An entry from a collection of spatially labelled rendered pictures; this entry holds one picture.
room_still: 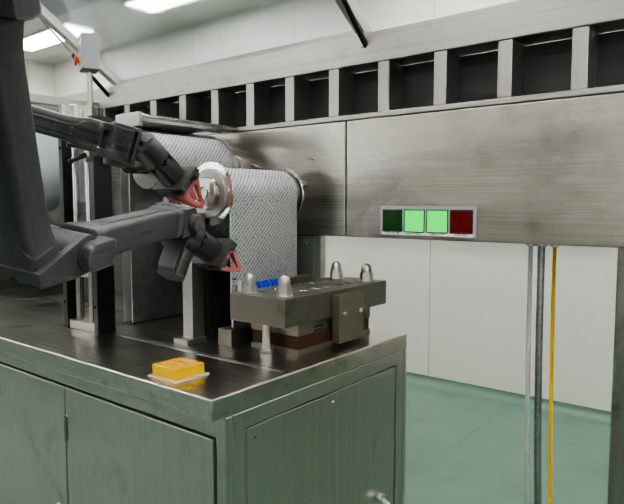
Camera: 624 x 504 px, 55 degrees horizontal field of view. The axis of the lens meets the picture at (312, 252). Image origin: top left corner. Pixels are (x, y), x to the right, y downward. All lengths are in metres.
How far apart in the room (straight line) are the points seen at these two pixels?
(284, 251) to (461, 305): 2.60
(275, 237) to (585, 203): 0.70
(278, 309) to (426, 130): 0.55
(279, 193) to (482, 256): 2.56
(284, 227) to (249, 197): 0.15
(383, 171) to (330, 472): 0.71
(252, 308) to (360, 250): 3.09
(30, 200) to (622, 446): 1.30
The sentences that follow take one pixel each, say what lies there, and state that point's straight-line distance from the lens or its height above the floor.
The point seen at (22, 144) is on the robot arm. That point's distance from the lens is 0.75.
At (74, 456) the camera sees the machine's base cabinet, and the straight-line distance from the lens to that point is 1.51.
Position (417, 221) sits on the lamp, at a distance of 1.44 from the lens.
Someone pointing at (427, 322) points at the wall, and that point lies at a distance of 4.13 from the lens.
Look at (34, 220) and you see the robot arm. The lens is 0.79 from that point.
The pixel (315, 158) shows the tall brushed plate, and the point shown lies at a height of 1.35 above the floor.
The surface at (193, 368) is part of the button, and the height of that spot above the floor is 0.92.
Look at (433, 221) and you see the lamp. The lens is 1.42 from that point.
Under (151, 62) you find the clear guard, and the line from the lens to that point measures 2.15.
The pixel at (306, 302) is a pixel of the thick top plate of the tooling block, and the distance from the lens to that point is 1.28.
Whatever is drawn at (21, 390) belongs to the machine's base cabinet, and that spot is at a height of 0.77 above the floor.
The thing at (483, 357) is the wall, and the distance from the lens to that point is 4.01.
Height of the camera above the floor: 1.23
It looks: 5 degrees down
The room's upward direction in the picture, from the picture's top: straight up
